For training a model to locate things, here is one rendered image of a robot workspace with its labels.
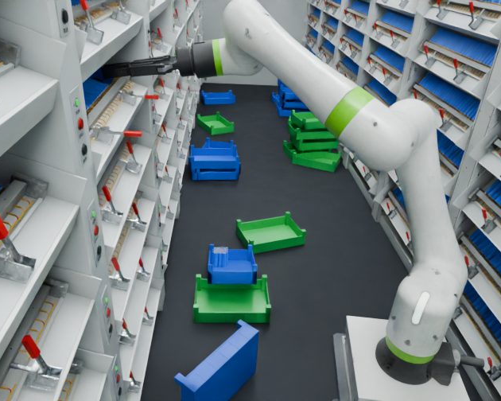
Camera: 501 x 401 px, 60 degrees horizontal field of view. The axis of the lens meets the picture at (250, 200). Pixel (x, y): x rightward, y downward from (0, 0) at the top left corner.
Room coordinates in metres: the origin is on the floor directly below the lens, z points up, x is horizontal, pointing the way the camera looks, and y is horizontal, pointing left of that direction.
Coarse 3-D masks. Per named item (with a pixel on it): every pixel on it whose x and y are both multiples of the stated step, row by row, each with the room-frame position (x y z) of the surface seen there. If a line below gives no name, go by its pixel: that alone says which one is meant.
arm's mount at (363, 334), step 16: (352, 320) 0.91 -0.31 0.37; (368, 320) 0.92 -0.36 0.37; (384, 320) 0.92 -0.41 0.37; (352, 336) 0.85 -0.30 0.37; (368, 336) 0.86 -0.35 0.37; (384, 336) 0.86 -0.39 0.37; (352, 352) 0.80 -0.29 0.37; (368, 352) 0.80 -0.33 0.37; (352, 368) 0.77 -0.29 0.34; (368, 368) 0.75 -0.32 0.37; (352, 384) 0.74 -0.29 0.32; (368, 384) 0.70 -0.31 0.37; (384, 384) 0.70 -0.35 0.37; (400, 384) 0.71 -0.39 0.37; (432, 384) 0.71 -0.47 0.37; (352, 400) 0.71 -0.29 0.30; (368, 400) 0.66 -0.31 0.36; (384, 400) 0.66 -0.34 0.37; (400, 400) 0.66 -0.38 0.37; (416, 400) 0.67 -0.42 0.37; (432, 400) 0.67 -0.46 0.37; (448, 400) 0.67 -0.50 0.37; (464, 400) 0.67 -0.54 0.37
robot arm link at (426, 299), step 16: (416, 272) 0.84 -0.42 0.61; (432, 272) 0.83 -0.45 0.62; (448, 272) 0.84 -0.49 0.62; (400, 288) 0.79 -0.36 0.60; (416, 288) 0.78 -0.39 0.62; (432, 288) 0.77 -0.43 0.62; (448, 288) 0.78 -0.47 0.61; (400, 304) 0.76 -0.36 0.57; (416, 304) 0.74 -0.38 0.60; (432, 304) 0.73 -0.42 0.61; (448, 304) 0.74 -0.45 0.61; (400, 320) 0.75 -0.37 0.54; (416, 320) 0.73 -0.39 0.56; (432, 320) 0.72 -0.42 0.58; (448, 320) 0.73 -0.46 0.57; (400, 336) 0.74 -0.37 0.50; (416, 336) 0.72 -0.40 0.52; (432, 336) 0.72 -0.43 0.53; (400, 352) 0.74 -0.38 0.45; (416, 352) 0.72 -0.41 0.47; (432, 352) 0.72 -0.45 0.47
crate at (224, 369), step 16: (240, 320) 1.06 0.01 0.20; (240, 336) 0.99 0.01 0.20; (256, 336) 1.01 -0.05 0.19; (224, 352) 0.92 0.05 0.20; (240, 352) 0.94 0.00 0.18; (256, 352) 1.01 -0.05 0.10; (208, 368) 0.86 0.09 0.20; (224, 368) 0.88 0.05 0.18; (240, 368) 0.94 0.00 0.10; (192, 384) 0.80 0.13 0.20; (208, 384) 0.82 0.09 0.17; (224, 384) 0.88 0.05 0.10; (240, 384) 0.95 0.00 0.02; (192, 400) 0.78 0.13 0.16; (208, 400) 0.82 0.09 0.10; (224, 400) 0.88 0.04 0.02
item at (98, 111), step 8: (120, 80) 1.17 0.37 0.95; (128, 80) 1.23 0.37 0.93; (112, 88) 1.08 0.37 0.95; (120, 88) 1.12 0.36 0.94; (104, 96) 1.01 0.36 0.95; (112, 96) 1.03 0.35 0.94; (104, 104) 0.96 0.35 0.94; (96, 112) 0.90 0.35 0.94; (112, 112) 0.97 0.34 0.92; (88, 120) 0.85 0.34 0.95; (96, 120) 0.89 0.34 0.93; (88, 128) 0.82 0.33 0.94
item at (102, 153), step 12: (108, 60) 1.27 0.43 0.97; (120, 60) 1.27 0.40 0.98; (108, 84) 1.17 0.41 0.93; (144, 84) 1.28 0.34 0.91; (120, 108) 1.04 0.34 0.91; (132, 108) 1.07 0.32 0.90; (108, 120) 0.94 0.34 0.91; (120, 120) 0.97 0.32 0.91; (132, 120) 1.08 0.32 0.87; (96, 144) 0.81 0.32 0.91; (96, 156) 0.68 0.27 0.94; (108, 156) 0.78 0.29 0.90; (96, 168) 0.68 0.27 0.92; (96, 180) 0.70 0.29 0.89
